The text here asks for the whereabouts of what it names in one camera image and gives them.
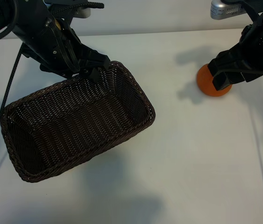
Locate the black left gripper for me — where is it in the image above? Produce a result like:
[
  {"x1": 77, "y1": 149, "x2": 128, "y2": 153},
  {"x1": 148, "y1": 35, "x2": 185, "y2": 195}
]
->
[{"x1": 12, "y1": 0, "x2": 111, "y2": 84}]

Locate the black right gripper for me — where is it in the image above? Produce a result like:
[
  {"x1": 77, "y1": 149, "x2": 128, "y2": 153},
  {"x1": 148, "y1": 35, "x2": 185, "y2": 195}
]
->
[{"x1": 208, "y1": 21, "x2": 263, "y2": 91}]

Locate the orange fruit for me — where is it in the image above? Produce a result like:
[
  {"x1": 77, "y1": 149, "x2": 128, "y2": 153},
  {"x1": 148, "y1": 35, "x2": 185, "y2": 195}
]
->
[{"x1": 197, "y1": 64, "x2": 234, "y2": 97}]

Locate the dark brown wicker basket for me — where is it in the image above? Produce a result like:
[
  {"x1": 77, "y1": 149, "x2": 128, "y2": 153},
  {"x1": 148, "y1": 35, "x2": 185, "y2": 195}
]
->
[{"x1": 0, "y1": 60, "x2": 156, "y2": 184}]

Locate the black ribbed wire bundle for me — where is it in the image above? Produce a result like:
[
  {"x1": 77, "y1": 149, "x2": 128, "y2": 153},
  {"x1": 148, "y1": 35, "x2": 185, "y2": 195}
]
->
[{"x1": 49, "y1": 22, "x2": 80, "y2": 73}]

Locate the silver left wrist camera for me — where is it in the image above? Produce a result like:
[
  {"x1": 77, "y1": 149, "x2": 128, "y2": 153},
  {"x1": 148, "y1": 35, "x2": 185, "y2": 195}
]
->
[{"x1": 71, "y1": 8, "x2": 92, "y2": 19}]

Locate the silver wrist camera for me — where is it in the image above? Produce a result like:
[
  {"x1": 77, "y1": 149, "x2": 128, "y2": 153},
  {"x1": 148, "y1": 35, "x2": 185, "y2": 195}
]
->
[
  {"x1": 210, "y1": 0, "x2": 251, "y2": 20},
  {"x1": 71, "y1": 8, "x2": 92, "y2": 19}
]

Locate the black braided camera cable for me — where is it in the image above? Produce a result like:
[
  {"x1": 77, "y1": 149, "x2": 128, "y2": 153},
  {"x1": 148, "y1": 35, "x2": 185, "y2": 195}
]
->
[{"x1": 44, "y1": 1, "x2": 105, "y2": 16}]

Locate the short black looped cable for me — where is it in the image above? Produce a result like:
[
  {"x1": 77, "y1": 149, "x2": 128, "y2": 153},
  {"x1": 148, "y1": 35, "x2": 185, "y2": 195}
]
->
[{"x1": 247, "y1": 0, "x2": 262, "y2": 25}]

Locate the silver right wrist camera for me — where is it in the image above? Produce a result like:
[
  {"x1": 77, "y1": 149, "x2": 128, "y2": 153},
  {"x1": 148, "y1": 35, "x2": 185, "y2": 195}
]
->
[{"x1": 210, "y1": 0, "x2": 251, "y2": 20}]

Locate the long black braided cable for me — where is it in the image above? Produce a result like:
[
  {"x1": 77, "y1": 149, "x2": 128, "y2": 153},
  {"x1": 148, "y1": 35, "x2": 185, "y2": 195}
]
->
[{"x1": 0, "y1": 44, "x2": 28, "y2": 164}]

